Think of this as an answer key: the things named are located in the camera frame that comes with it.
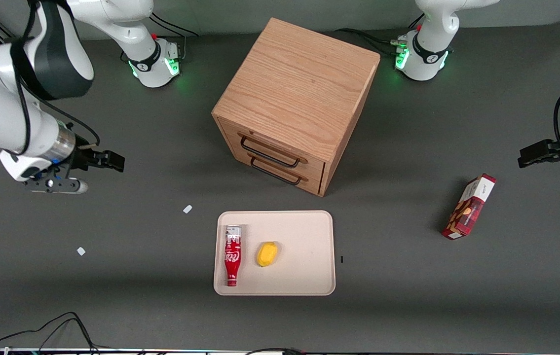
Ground black floor cable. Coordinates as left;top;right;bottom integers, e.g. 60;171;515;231
0;312;100;355

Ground black cable along right arm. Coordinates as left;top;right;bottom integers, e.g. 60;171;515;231
10;0;101;156

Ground red cookie box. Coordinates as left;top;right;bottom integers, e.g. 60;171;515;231
441;173;497;241

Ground black metal drawer handle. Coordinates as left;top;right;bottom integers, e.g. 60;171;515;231
239;136;301;169
249;157;304;186

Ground black right arm base cables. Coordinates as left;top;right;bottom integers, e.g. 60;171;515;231
149;12;199;39

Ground yellow lemon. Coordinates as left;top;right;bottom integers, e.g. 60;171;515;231
257;241;280;268

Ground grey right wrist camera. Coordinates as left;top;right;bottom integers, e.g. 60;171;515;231
24;170;89;195

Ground black arm base cables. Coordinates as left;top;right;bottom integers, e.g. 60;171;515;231
149;12;199;39
334;14;426;58

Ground wooden drawer cabinet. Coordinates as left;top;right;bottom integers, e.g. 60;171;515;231
211;18;381;197

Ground beige plastic tray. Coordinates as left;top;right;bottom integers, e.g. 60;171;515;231
214;211;336;296

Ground red coke bottle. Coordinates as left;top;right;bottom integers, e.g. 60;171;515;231
224;225;243;287

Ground black left arm base cables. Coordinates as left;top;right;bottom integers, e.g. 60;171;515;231
334;14;426;58

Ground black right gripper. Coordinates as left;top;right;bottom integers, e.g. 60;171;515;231
65;142;125;173

